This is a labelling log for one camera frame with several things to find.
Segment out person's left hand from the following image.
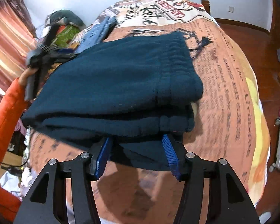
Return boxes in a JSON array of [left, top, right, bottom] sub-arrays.
[[18, 67, 38, 88]]

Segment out white wall socket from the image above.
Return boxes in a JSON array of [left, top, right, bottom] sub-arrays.
[[228, 6, 234, 13]]

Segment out grey plush toy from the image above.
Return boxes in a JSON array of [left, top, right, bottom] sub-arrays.
[[45, 10, 85, 28]]

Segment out striped pink orange curtain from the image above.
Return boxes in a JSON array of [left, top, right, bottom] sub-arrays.
[[0, 0, 36, 101]]

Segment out wooden bed post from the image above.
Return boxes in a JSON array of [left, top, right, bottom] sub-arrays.
[[200, 0, 211, 15]]

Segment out orange sleeved left forearm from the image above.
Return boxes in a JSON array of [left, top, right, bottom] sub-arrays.
[[0, 78, 27, 222]]

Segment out newspaper print bed blanket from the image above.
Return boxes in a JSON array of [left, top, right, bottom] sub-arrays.
[[24, 0, 270, 223]]

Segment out green patterned storage bag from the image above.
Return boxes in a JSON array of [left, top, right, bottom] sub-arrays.
[[51, 25, 80, 48]]

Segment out dark navy fleece pants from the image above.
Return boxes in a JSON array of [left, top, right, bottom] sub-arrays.
[[22, 29, 210, 171]]

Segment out folded blue jeans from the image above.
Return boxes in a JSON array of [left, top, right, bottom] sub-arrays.
[[74, 16, 117, 54]]

